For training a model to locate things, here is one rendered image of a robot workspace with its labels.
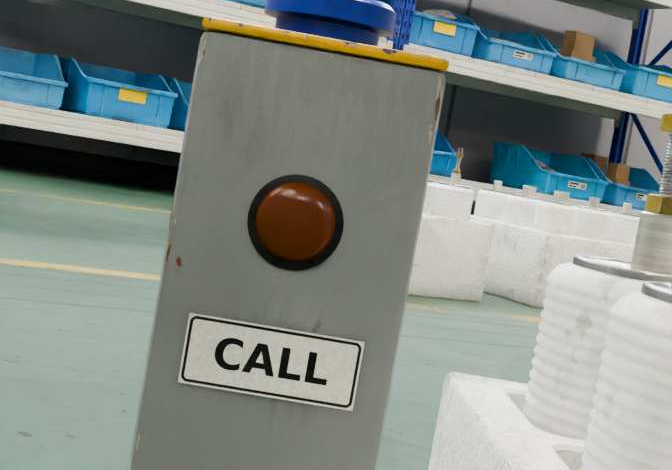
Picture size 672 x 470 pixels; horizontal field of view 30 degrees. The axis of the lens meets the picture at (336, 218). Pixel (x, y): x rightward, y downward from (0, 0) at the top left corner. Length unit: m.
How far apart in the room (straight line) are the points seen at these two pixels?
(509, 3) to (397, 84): 6.26
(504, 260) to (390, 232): 2.77
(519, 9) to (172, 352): 6.32
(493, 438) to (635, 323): 0.09
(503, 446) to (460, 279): 2.34
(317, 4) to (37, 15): 5.17
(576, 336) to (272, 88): 0.26
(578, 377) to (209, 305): 0.25
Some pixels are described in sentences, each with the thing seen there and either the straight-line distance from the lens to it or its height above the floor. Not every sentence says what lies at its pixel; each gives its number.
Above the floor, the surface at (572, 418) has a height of 0.19.
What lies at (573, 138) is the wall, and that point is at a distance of 6.91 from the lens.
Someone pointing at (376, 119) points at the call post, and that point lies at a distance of 0.35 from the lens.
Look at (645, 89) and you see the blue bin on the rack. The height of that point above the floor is 0.83.
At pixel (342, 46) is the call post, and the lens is 0.35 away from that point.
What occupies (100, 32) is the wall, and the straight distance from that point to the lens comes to 5.61.
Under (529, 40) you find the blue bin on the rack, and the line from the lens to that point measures 6.07.
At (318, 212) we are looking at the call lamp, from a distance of 0.35.
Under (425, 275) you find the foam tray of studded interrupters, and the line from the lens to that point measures 2.78.
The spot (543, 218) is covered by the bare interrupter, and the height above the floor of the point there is 0.21.
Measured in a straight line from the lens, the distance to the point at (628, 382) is 0.47.
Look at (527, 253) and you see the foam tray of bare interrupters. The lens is 3.06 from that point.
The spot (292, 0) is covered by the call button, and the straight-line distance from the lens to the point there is 0.37.
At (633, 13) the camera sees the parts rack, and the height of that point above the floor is 1.27.
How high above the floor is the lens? 0.28
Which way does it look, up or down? 3 degrees down
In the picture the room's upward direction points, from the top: 10 degrees clockwise
